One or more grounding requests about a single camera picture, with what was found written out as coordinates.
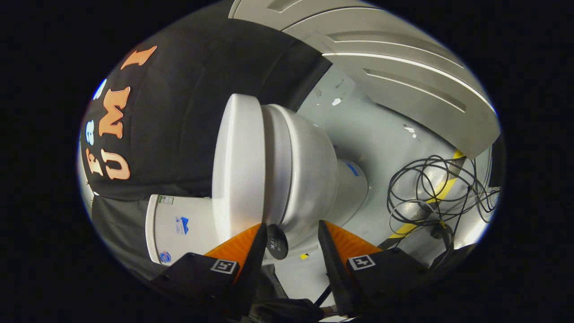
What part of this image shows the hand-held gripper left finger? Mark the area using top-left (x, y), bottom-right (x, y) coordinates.
top-left (150, 223), bottom-right (269, 321)

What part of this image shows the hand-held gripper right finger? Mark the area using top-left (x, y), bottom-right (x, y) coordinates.
top-left (317, 220), bottom-right (431, 320)

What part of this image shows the black round lid knob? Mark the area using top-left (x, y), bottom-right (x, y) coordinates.
top-left (266, 224), bottom-right (289, 261)

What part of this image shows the white toilet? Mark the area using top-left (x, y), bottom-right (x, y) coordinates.
top-left (145, 104), bottom-right (369, 266)

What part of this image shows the white toilet seat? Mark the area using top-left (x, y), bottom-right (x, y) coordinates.
top-left (262, 104), bottom-right (290, 229)

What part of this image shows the white toilet tank lid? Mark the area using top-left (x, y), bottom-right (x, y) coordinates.
top-left (145, 194), bottom-right (162, 265)

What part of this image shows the dark cloth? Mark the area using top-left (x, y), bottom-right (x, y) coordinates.
top-left (249, 265), bottom-right (326, 321)

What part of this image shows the yellow floor tape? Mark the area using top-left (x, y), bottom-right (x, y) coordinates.
top-left (388, 149), bottom-right (467, 239)

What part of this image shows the black backdrop cloth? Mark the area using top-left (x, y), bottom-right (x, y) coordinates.
top-left (78, 18), bottom-right (332, 281)

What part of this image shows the white drawer cabinet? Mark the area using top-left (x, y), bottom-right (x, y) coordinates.
top-left (229, 0), bottom-right (500, 160)

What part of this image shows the black cable bundle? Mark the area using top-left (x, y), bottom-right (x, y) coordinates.
top-left (387, 155), bottom-right (500, 252)

